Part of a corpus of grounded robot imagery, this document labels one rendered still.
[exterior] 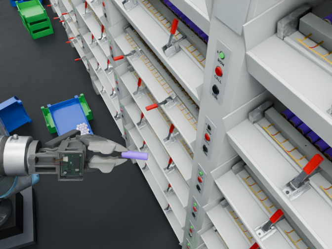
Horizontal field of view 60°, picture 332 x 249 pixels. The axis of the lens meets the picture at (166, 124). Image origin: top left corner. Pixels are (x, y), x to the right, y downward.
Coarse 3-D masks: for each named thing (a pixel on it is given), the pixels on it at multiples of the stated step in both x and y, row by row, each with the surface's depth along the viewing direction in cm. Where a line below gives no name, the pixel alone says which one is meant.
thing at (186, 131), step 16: (112, 32) 109; (128, 48) 106; (144, 64) 99; (144, 80) 96; (160, 80) 93; (160, 96) 90; (176, 112) 85; (176, 128) 85; (192, 128) 80; (192, 144) 74
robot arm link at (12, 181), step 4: (0, 176) 67; (4, 176) 69; (8, 176) 71; (12, 176) 73; (16, 176) 76; (0, 180) 68; (4, 180) 70; (8, 180) 71; (12, 180) 74; (16, 180) 76; (0, 184) 69; (4, 184) 71; (8, 184) 72; (12, 184) 74; (0, 188) 71; (4, 188) 72; (8, 188) 73; (12, 188) 75; (0, 192) 72; (4, 192) 73; (8, 192) 75; (0, 196) 74; (4, 196) 75
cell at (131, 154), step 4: (124, 152) 70; (128, 152) 70; (132, 152) 70; (136, 152) 70; (140, 152) 70; (124, 156) 70; (128, 156) 70; (132, 156) 70; (136, 156) 70; (140, 156) 70; (144, 156) 70
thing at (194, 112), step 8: (128, 32) 107; (136, 40) 103; (144, 48) 100; (152, 56) 97; (152, 64) 96; (152, 72) 95; (160, 72) 92; (168, 80) 89; (176, 88) 86; (184, 96) 84; (176, 104) 85; (184, 104) 83; (192, 104) 82; (192, 112) 80
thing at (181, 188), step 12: (132, 108) 138; (132, 120) 134; (144, 120) 130; (144, 132) 129; (156, 144) 124; (156, 156) 121; (168, 156) 118; (168, 168) 113; (168, 180) 113; (180, 180) 112; (180, 192) 109
